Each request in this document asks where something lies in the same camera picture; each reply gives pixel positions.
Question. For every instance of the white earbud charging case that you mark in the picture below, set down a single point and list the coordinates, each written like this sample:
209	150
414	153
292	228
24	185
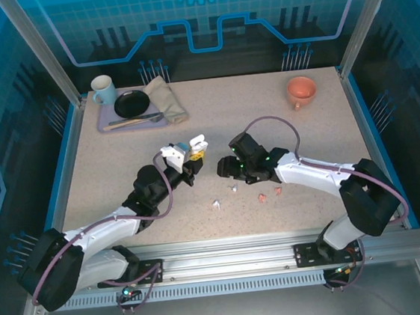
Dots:
198	142

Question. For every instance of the white wrapper scrap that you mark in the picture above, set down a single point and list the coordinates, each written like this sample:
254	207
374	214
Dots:
216	204

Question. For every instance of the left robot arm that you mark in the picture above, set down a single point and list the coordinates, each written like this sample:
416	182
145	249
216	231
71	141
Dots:
101	229

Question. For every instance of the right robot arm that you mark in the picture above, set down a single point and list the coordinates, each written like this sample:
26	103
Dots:
309	171

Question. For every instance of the beige folded cloth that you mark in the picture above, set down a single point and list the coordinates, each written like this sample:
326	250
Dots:
166	98

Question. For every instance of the wooden chopsticks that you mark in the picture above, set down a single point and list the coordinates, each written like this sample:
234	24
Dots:
124	124

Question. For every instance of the black plate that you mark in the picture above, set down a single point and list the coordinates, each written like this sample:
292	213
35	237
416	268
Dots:
131	103

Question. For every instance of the lavender plastic tray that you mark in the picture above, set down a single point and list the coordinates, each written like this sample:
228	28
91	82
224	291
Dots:
106	115

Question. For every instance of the orange ceramic cup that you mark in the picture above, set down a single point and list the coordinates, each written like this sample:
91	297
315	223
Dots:
301	89

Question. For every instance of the light blue mug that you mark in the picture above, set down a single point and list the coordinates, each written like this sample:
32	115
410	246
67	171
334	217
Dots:
103	89

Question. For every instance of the small connector board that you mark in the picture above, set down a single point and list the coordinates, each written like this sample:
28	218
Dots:
340	272
127	293

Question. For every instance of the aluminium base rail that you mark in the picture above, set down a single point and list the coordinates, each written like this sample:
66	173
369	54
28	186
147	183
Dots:
228	255

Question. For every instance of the aluminium frame post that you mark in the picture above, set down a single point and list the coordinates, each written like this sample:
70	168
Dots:
39	51
368	16

